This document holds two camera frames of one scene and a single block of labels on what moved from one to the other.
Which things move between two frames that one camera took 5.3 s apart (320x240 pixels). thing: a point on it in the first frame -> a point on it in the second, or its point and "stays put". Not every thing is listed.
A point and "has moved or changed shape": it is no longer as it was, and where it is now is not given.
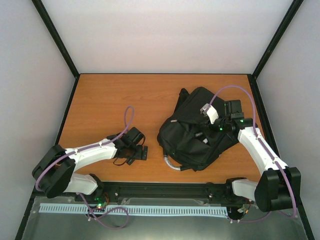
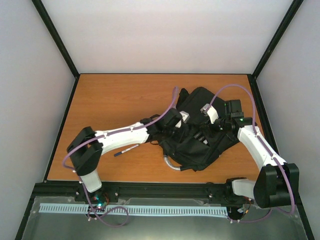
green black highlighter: (198, 134) has moved or changed shape
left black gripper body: (134, 155) -> (179, 138)
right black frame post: (285, 23) stays put
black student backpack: (186, 137) stays put
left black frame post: (59, 41) stays put
